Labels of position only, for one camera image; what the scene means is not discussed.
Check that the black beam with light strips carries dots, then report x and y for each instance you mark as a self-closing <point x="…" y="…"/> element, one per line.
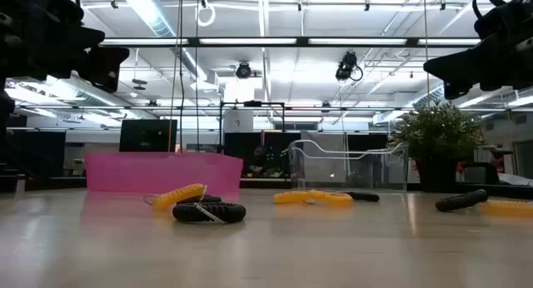
<point x="304" y="41"/>

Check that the black aluminium rig frame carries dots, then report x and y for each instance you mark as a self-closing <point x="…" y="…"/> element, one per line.
<point x="54" y="183"/>

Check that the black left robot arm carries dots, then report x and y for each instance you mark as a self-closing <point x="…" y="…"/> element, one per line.
<point x="4" y="109"/>

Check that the black partition panel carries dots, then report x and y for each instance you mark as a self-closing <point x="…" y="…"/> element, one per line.
<point x="50" y="146"/>
<point x="231" y="140"/>

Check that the black chair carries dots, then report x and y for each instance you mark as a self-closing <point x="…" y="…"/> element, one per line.
<point x="479" y="173"/>

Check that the black computer monitor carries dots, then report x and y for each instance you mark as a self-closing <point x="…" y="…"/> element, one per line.
<point x="147" y="135"/>

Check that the black metal frame stand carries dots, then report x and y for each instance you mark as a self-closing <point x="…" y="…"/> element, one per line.
<point x="252" y="103"/>

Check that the pink plastic bin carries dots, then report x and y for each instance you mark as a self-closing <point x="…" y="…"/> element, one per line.
<point x="162" y="173"/>

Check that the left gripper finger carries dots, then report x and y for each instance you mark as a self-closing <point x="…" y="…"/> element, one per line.
<point x="106" y="69"/>

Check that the green potted plant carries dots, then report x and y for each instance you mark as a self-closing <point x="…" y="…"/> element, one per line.
<point x="437" y="134"/>

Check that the clear plastic bin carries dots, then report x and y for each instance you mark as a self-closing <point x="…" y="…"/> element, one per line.
<point x="375" y="171"/>

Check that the black ceiling camera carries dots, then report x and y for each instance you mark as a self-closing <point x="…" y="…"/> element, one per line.
<point x="243" y="70"/>
<point x="345" y="69"/>

